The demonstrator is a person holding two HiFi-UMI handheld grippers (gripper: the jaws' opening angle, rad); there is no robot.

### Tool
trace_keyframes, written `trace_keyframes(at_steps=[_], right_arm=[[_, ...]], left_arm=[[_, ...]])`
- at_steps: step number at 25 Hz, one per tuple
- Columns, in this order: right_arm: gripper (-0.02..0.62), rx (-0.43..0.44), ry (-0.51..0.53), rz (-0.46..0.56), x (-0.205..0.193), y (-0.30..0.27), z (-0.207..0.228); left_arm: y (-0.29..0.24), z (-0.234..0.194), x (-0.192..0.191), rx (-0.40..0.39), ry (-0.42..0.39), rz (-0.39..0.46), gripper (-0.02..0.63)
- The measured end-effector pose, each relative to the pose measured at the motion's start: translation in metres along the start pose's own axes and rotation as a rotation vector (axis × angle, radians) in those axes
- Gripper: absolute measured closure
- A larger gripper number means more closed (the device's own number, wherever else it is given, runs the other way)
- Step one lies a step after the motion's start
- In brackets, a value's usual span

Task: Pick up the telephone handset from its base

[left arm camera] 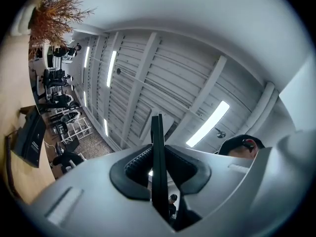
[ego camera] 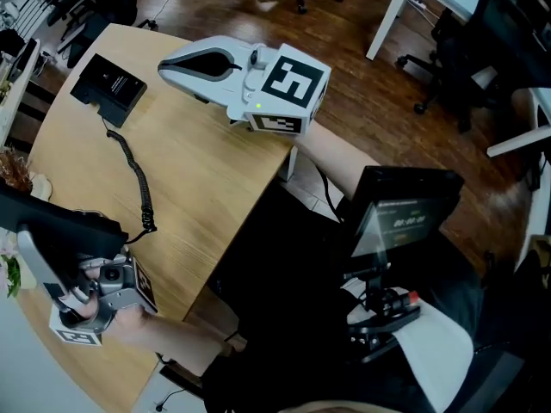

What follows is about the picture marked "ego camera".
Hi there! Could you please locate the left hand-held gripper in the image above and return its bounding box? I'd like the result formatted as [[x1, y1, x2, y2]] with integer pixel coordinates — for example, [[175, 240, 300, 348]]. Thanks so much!
[[15, 224, 159, 347]]

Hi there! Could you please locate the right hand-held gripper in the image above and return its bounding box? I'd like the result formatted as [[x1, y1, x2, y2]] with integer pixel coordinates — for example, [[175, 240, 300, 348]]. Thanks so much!
[[157, 34, 332, 137]]

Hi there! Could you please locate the pink flowers cream pot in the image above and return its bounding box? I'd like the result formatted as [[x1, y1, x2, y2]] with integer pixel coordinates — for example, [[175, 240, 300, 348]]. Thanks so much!
[[0, 230, 23, 299]]

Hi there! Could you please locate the black plug cable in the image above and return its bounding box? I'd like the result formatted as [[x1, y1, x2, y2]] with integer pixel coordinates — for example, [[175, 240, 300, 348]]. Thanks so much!
[[156, 386, 187, 412]]

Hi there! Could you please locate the person's black clothed body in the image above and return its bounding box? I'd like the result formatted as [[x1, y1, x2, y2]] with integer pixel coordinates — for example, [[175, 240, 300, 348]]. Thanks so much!
[[201, 182, 551, 413]]

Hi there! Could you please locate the white cluttered desk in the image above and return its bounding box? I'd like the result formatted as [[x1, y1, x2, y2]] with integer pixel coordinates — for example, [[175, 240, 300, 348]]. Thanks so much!
[[0, 36, 42, 146]]

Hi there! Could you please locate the black telephone handset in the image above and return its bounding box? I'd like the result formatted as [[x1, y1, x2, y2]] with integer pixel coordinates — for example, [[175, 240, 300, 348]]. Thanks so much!
[[0, 182, 130, 284]]

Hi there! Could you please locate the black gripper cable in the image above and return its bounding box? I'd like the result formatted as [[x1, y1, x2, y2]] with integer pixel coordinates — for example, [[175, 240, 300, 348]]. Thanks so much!
[[315, 164, 344, 224]]

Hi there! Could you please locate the person's right forearm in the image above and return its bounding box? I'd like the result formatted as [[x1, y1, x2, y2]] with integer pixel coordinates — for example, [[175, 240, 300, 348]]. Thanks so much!
[[292, 120, 381, 202]]

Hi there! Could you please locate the dried brown plant white pot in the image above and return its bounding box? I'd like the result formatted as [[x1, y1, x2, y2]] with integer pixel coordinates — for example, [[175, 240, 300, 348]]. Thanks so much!
[[0, 146, 54, 202]]

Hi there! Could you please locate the white cloth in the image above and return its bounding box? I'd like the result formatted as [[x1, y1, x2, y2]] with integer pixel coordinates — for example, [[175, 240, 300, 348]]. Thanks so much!
[[344, 281, 475, 413]]

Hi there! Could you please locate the person's left forearm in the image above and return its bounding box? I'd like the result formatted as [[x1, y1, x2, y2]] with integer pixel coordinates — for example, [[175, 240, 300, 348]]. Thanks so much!
[[102, 305, 243, 379]]

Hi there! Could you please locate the white table leg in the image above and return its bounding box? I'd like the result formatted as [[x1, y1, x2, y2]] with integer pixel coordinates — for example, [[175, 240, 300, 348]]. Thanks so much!
[[278, 144, 300, 183]]

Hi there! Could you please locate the black screen device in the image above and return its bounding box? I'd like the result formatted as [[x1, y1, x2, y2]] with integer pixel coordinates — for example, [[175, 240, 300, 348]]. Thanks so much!
[[344, 165, 466, 275]]

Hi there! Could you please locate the black mesh office chair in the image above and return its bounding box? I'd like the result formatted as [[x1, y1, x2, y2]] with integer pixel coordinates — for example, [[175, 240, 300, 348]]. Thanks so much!
[[395, 0, 551, 133]]

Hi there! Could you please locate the person's left hand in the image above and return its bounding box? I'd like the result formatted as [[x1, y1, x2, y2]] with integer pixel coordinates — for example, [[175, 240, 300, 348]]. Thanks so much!
[[75, 300, 102, 321]]

